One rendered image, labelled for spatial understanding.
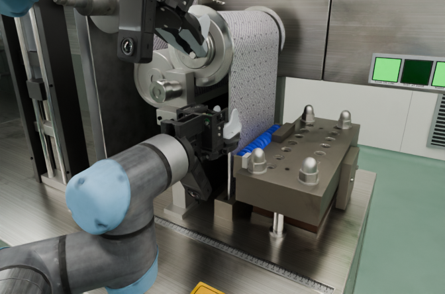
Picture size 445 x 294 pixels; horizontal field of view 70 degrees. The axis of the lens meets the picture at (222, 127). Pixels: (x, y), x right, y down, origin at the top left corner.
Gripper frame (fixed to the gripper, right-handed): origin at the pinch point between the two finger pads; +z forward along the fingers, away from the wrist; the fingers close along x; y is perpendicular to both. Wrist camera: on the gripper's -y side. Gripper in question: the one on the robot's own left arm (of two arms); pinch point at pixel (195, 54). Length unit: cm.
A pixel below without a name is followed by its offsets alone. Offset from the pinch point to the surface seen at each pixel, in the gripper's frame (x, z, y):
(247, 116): -4.4, 18.9, -2.7
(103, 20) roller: 28.6, 0.7, 7.0
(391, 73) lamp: -29.2, 31.9, 18.6
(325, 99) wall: 35, 257, 114
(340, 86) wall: 22, 247, 125
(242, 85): -4.4, 12.0, 1.0
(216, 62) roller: -2.2, 3.8, 1.0
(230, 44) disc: -4.8, 1.8, 3.8
